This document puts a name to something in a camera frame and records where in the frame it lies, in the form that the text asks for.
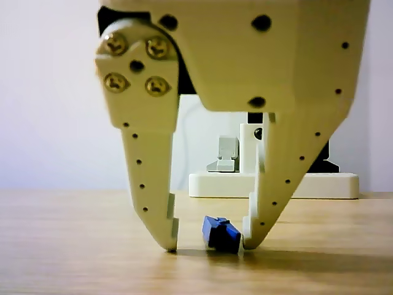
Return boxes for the blue clothes peg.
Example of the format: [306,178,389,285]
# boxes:
[201,214,244,255]

